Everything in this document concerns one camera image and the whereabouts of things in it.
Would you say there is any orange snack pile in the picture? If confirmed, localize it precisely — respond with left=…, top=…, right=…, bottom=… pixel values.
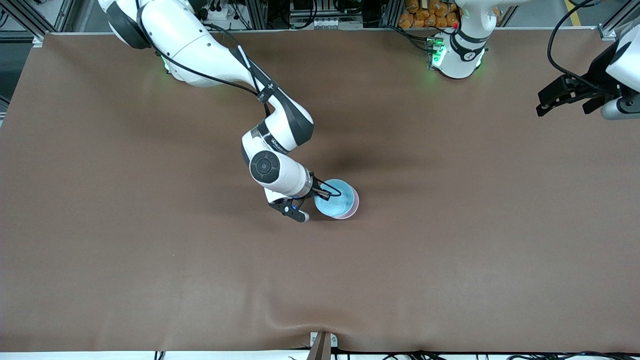
left=398, top=0, right=462, bottom=29

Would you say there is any blue bowl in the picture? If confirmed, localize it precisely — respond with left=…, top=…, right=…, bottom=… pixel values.
left=314, top=179, right=357, bottom=218

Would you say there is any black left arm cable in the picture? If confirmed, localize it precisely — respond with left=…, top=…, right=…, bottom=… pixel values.
left=546, top=0, right=608, bottom=93

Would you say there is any white power strip with plugs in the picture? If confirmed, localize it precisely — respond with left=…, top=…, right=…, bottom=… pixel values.
left=200, top=4, right=232, bottom=22

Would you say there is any pink bowl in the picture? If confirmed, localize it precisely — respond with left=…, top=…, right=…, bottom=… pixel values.
left=325, top=186, right=360, bottom=220

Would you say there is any brown table cover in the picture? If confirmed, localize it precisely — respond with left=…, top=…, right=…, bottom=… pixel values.
left=0, top=29, right=640, bottom=353

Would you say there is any metal bracket with bar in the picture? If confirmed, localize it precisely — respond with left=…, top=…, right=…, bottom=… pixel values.
left=306, top=331, right=339, bottom=360

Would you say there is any white socket strip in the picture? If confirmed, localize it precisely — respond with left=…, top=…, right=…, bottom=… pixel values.
left=300, top=17, right=351, bottom=30

